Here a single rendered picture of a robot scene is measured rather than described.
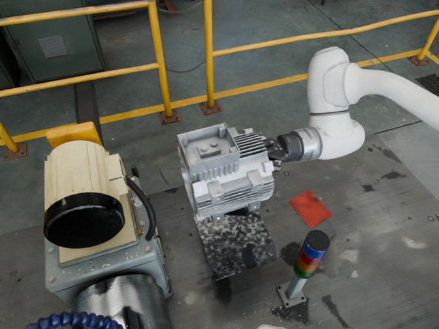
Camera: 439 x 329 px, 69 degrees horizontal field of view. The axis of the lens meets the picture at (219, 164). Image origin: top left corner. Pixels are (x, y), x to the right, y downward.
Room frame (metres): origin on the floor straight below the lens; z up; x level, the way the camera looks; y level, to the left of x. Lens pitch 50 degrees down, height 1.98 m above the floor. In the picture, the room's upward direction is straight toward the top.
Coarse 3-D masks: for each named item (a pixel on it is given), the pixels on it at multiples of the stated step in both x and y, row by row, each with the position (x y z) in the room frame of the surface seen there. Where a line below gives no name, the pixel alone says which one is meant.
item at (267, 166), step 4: (244, 132) 0.60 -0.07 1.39; (248, 132) 0.60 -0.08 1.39; (264, 164) 0.49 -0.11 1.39; (268, 164) 0.49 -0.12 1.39; (272, 164) 0.49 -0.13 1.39; (264, 168) 0.49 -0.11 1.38; (268, 168) 0.48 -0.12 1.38; (272, 168) 0.48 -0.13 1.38; (192, 184) 0.43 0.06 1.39; (196, 184) 0.43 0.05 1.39; (200, 184) 0.43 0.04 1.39; (192, 188) 0.43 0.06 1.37; (196, 188) 0.43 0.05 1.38; (200, 188) 0.43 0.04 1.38; (196, 192) 0.42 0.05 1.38; (200, 192) 0.42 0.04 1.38; (196, 216) 0.42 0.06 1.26
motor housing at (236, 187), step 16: (240, 144) 0.54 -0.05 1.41; (256, 144) 0.54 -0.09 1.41; (240, 160) 0.50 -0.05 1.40; (256, 160) 0.51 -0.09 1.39; (224, 176) 0.47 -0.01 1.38; (240, 176) 0.47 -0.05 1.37; (192, 192) 0.51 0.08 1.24; (224, 192) 0.43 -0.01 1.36; (240, 192) 0.44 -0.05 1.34; (256, 192) 0.45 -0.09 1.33; (272, 192) 0.47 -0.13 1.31; (208, 208) 0.41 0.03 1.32; (224, 208) 0.43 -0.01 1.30
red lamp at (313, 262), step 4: (300, 252) 0.39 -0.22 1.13; (300, 256) 0.38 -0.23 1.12; (304, 256) 0.37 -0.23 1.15; (304, 260) 0.36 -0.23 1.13; (308, 260) 0.36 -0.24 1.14; (312, 260) 0.35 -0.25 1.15; (316, 260) 0.35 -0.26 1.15; (320, 260) 0.36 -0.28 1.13; (308, 264) 0.35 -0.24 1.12; (312, 264) 0.35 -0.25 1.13; (316, 264) 0.36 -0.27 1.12
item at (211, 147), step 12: (192, 132) 0.54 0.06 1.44; (204, 132) 0.55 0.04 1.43; (216, 132) 0.56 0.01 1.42; (228, 132) 0.54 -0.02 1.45; (180, 144) 0.50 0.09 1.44; (192, 144) 0.53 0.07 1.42; (204, 144) 0.51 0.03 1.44; (216, 144) 0.51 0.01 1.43; (228, 144) 0.53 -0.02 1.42; (192, 156) 0.49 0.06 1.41; (204, 156) 0.49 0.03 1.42; (216, 156) 0.49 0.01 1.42; (228, 156) 0.47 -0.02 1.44; (192, 168) 0.44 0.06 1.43; (204, 168) 0.45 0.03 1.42; (216, 168) 0.46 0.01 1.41; (228, 168) 0.47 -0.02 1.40; (192, 180) 0.44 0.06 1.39; (204, 180) 0.45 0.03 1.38
